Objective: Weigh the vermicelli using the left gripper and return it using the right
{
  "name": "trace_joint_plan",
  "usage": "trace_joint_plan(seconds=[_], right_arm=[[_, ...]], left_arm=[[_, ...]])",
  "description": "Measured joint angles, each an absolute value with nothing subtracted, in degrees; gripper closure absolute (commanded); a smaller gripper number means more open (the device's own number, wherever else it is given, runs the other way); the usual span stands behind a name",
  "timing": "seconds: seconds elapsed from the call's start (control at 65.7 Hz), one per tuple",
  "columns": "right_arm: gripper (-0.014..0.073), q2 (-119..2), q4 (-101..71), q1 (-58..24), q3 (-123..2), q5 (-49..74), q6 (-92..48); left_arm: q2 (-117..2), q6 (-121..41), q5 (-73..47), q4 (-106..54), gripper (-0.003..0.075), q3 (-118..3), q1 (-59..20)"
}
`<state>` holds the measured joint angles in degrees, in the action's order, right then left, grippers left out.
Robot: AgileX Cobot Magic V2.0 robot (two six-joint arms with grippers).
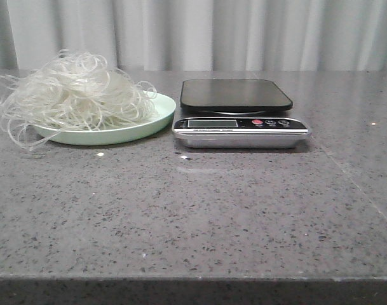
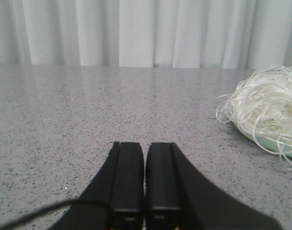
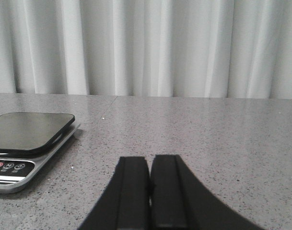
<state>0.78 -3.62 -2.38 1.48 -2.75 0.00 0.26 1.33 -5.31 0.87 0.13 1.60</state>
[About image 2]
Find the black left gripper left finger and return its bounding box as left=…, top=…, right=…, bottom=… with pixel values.
left=51, top=142, right=144, bottom=230

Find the pale green round plate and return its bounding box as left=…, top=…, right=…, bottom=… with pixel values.
left=234, top=123, right=292, bottom=158

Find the white pleated curtain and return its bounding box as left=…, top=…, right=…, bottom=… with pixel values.
left=0, top=0, right=292, bottom=69

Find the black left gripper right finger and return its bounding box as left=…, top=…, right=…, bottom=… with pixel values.
left=145, top=143, right=281, bottom=230

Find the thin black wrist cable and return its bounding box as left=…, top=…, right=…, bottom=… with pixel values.
left=0, top=200, right=113, bottom=230

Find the white vermicelli noodle bundle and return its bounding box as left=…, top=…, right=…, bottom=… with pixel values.
left=216, top=64, right=292, bottom=171

